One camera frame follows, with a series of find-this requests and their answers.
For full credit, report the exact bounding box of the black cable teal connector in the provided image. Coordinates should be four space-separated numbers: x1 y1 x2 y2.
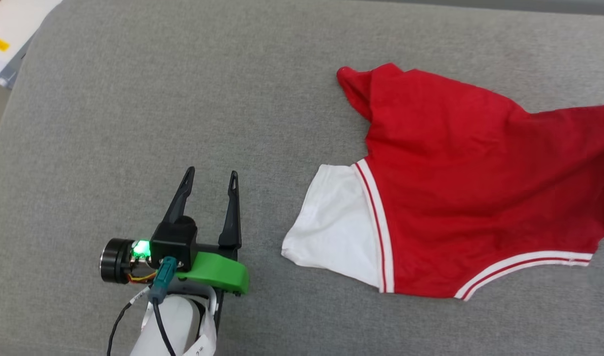
148 256 178 356

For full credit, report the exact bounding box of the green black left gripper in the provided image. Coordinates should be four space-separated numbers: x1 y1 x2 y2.
162 167 250 317

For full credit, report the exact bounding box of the red white basketball jersey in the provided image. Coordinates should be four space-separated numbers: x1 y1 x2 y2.
281 63 604 302

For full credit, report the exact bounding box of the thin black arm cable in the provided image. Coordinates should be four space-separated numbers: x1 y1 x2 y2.
106 300 135 356

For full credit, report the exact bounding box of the grey fabric sofa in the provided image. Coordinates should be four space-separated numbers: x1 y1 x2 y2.
0 0 604 356

